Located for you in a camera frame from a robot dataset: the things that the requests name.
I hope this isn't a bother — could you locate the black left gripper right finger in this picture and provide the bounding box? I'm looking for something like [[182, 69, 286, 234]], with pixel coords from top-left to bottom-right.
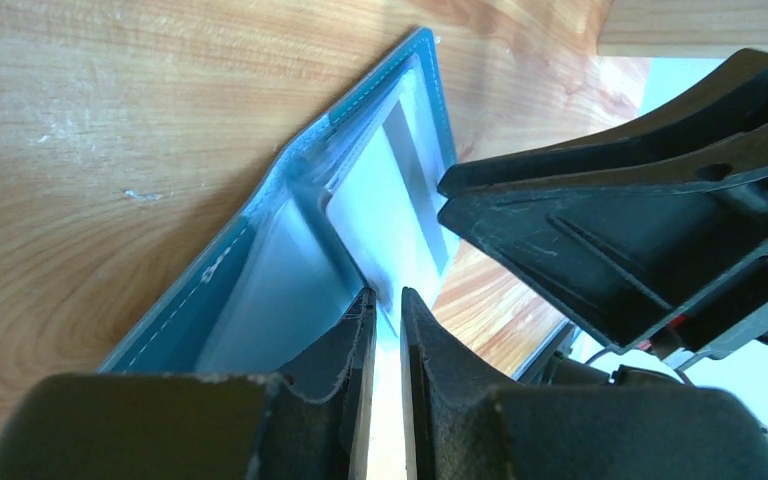
[[401, 288, 768, 479]]

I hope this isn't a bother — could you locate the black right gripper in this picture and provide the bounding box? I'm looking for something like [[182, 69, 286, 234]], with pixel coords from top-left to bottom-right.
[[438, 49, 768, 369]]

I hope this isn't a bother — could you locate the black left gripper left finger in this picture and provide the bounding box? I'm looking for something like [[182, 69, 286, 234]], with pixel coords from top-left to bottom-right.
[[0, 288, 376, 479]]

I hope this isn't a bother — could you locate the blue leather card holder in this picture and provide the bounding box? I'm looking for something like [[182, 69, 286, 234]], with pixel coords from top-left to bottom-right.
[[97, 26, 459, 376]]

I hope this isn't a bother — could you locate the wooden shelf unit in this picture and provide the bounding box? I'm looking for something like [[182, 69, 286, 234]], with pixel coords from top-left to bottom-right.
[[597, 0, 768, 58]]

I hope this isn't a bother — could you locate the aluminium table edge rail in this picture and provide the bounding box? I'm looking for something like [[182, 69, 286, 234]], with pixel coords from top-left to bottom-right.
[[511, 320, 576, 384]]

